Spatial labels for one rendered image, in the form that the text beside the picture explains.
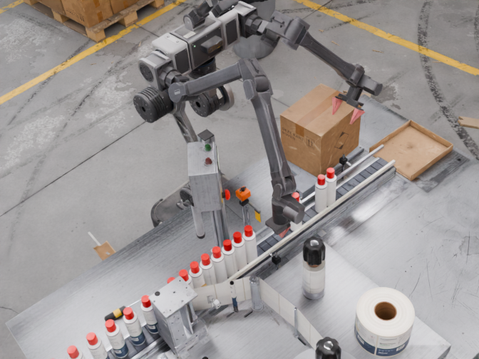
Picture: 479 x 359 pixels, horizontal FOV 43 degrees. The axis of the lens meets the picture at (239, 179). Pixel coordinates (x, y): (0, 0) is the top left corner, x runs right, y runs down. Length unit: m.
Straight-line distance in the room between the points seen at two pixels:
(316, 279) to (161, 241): 0.76
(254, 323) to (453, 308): 0.77
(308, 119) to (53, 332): 1.40
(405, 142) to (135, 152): 2.07
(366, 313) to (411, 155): 1.06
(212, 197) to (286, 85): 2.79
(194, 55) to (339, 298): 1.16
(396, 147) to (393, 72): 1.96
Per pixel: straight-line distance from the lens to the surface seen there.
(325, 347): 1.99
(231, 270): 2.46
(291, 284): 2.47
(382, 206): 2.82
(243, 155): 4.26
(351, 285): 2.48
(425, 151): 3.09
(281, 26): 2.39
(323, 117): 2.79
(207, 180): 2.08
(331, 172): 2.59
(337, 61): 2.52
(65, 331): 2.59
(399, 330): 2.22
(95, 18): 5.63
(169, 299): 2.17
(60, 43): 5.81
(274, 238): 2.61
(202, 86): 2.38
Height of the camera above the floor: 2.92
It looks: 46 degrees down
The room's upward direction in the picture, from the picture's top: 7 degrees counter-clockwise
